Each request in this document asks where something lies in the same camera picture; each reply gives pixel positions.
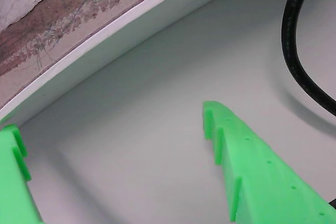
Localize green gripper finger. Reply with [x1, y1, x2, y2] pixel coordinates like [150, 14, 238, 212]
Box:
[0, 123, 43, 224]
[202, 100, 336, 224]

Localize white shallow cardboard box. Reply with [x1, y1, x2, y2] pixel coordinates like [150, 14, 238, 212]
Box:
[0, 0, 263, 126]

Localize thick black cable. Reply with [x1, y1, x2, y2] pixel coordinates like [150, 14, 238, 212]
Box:
[281, 0, 336, 117]

